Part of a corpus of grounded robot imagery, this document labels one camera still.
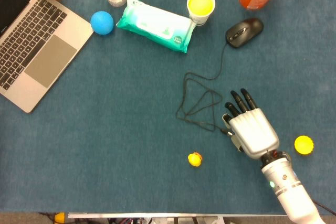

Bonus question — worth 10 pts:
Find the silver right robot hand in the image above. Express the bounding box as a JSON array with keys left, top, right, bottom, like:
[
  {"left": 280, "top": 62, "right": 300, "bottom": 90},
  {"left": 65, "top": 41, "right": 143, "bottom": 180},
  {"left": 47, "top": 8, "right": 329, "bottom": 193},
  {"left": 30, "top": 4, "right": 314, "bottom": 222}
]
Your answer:
[{"left": 222, "top": 88, "right": 280, "bottom": 160}]

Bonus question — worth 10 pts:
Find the black mouse cable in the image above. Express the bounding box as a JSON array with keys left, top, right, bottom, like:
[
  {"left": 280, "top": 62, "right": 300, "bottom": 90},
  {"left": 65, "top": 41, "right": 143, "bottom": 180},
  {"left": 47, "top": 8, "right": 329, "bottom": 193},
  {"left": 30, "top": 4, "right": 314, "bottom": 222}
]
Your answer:
[{"left": 175, "top": 42, "right": 234, "bottom": 136}]

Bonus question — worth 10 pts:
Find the black computer mouse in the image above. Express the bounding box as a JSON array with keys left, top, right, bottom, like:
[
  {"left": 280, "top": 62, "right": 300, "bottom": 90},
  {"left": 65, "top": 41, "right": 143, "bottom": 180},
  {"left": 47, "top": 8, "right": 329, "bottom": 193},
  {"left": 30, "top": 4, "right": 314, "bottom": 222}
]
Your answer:
[{"left": 225, "top": 17, "right": 264, "bottom": 49}]

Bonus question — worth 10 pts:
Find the yellow bottle cap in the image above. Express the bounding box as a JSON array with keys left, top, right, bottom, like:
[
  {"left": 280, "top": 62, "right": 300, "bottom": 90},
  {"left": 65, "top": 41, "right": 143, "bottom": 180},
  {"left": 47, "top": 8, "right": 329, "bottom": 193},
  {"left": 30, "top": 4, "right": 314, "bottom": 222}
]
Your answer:
[{"left": 294, "top": 135, "right": 314, "bottom": 155}]

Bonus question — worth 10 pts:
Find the small yellow rubber duck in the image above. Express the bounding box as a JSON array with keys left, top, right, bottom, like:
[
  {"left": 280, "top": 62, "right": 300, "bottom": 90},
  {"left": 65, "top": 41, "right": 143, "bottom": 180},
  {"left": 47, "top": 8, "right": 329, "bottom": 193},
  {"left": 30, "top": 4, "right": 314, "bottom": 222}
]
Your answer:
[{"left": 187, "top": 152, "right": 203, "bottom": 168}]

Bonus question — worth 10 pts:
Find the blue table cloth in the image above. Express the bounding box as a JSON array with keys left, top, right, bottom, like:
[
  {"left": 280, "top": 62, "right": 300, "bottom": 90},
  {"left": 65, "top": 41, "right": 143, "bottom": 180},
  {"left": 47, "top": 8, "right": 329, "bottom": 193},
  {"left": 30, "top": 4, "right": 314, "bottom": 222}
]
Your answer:
[{"left": 0, "top": 0, "right": 336, "bottom": 216}]

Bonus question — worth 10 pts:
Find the white cup of yellow liquid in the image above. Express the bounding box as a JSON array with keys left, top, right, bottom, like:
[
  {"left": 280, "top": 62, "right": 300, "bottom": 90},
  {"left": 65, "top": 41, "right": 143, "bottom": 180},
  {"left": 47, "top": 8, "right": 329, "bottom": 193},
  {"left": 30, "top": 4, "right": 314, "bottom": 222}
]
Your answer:
[{"left": 186, "top": 0, "right": 216, "bottom": 27}]

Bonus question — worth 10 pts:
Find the green wet wipes pack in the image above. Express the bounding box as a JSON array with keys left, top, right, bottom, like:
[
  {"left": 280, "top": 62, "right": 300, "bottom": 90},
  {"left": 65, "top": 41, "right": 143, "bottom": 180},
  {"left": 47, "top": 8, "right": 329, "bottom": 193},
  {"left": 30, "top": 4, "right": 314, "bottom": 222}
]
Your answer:
[{"left": 115, "top": 0, "right": 197, "bottom": 54}]

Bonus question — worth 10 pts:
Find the blue ball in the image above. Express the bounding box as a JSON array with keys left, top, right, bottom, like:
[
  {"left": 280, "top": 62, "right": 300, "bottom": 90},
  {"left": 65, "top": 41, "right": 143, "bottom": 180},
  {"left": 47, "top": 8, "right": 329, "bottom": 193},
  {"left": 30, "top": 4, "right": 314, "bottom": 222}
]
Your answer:
[{"left": 90, "top": 10, "right": 115, "bottom": 36}]

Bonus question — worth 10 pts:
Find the silver laptop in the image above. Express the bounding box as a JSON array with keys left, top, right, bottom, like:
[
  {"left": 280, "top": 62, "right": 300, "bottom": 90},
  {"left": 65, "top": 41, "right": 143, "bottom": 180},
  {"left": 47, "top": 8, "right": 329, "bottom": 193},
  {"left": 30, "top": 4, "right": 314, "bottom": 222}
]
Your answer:
[{"left": 0, "top": 0, "right": 95, "bottom": 114}]

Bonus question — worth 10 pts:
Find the metal frame rail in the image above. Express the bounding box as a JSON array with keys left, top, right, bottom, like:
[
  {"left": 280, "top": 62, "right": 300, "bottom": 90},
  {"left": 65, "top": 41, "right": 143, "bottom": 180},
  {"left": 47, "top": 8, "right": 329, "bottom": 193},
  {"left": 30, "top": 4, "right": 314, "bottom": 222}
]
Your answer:
[{"left": 67, "top": 212, "right": 289, "bottom": 224}]

